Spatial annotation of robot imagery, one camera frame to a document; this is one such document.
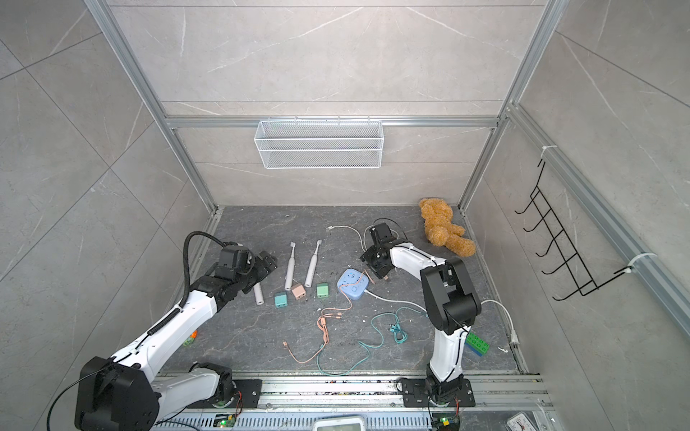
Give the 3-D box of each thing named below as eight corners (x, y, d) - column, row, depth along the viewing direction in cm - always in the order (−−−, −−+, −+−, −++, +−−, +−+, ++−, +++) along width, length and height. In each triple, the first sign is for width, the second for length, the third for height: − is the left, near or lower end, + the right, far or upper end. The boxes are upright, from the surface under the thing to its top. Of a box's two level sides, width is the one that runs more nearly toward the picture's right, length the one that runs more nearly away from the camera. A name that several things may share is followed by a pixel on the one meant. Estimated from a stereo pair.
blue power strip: (332, 288, 96) (331, 283, 93) (348, 268, 101) (348, 263, 99) (356, 304, 92) (357, 300, 89) (372, 283, 97) (372, 278, 95)
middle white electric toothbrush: (285, 290, 96) (284, 287, 94) (291, 244, 109) (290, 241, 108) (291, 290, 96) (290, 287, 94) (297, 244, 109) (296, 241, 108)
